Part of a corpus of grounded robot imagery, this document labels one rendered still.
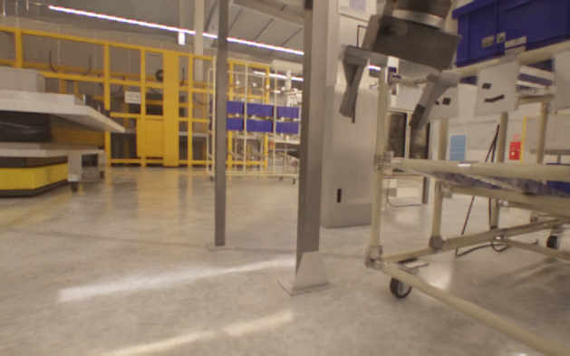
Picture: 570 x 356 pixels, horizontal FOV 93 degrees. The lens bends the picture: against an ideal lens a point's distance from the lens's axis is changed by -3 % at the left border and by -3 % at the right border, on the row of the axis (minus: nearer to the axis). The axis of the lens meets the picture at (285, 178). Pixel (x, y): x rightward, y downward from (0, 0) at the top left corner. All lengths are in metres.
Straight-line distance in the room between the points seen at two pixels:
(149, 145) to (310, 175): 7.26
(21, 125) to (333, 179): 2.63
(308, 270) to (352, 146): 1.04
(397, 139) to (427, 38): 2.34
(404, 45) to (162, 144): 7.74
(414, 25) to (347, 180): 1.45
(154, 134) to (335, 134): 6.67
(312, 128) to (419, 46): 0.53
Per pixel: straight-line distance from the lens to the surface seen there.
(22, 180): 3.38
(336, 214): 1.84
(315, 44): 1.01
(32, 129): 3.21
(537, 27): 0.91
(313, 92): 0.96
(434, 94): 0.53
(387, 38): 0.47
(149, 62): 13.74
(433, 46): 0.50
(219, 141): 1.36
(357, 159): 1.88
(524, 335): 0.74
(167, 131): 8.04
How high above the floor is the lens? 0.47
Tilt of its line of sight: 5 degrees down
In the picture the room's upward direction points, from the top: 2 degrees clockwise
